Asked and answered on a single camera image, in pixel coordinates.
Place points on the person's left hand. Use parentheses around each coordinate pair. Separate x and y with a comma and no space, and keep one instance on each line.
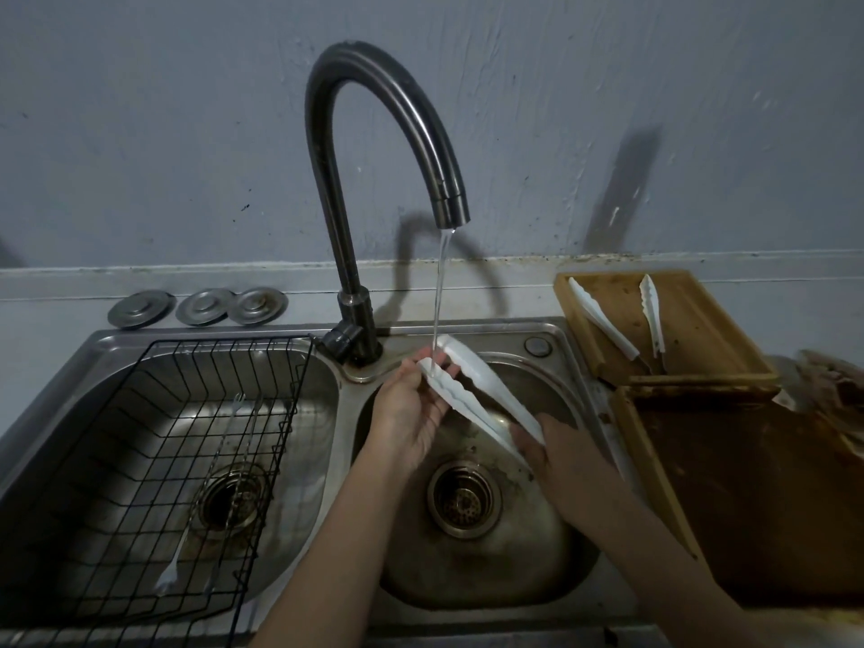
(403,415)

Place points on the person's right hand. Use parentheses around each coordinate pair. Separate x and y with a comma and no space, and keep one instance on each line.
(567,458)

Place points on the person's right fingers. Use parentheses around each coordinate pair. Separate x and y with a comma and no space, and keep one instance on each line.
(530,446)

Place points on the person's left fingers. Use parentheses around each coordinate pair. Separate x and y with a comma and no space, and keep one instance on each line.
(425,371)

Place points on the white plastic tongs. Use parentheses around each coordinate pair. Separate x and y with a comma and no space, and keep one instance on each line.
(482,394)
(611,323)

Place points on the person's right forearm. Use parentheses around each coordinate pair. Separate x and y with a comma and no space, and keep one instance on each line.
(661,573)

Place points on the person's left forearm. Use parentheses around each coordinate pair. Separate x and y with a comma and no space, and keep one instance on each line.
(324,560)

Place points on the running water stream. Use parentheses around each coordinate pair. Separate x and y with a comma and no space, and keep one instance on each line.
(439,290)

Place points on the metal sink drain strainer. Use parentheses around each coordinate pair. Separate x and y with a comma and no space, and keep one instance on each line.
(229,500)
(464,499)

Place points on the round metal sink hole cap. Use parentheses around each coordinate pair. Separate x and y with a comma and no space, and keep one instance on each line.
(538,346)

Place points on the stainless steel double sink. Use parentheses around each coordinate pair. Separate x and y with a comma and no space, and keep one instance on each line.
(304,425)

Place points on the round metal sink lid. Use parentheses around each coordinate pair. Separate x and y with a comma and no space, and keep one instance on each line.
(140,309)
(260,304)
(202,307)

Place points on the dark metal gooseneck faucet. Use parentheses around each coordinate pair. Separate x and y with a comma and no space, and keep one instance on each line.
(341,195)

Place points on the small wooden cutting board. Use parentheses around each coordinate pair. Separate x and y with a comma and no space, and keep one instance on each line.
(702,330)

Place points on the large wooden cutting board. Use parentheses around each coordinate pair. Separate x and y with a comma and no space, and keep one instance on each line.
(756,492)

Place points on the white-tipped long utensil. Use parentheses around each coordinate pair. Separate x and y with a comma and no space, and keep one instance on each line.
(177,553)

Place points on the crumpled plastic bag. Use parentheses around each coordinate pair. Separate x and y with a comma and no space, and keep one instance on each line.
(833,391)

